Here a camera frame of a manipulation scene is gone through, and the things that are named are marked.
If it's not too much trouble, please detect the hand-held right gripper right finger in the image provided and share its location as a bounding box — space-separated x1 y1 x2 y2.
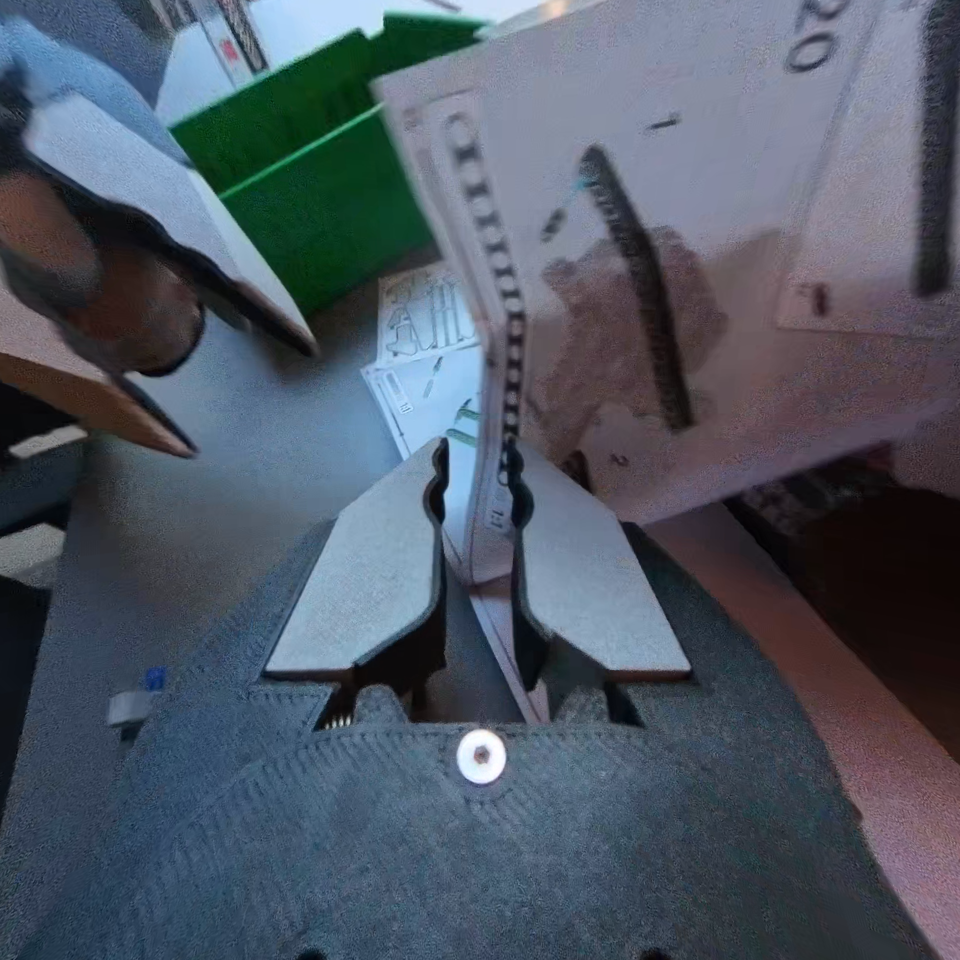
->
508 442 691 692

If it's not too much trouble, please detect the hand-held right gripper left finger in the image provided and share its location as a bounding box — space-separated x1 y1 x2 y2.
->
266 437 450 674

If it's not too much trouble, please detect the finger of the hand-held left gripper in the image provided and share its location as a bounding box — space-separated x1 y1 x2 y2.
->
0 351 198 459
22 90 321 358

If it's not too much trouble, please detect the lego instruction booklet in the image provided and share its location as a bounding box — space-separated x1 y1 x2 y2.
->
360 0 960 725

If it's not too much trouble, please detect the black lego set box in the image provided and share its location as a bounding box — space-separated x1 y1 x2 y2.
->
723 465 960 759

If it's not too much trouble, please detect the person's left hand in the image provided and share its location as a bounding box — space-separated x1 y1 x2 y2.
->
0 180 205 378

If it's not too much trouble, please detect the green plastic bin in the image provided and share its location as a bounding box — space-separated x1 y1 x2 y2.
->
168 11 489 320

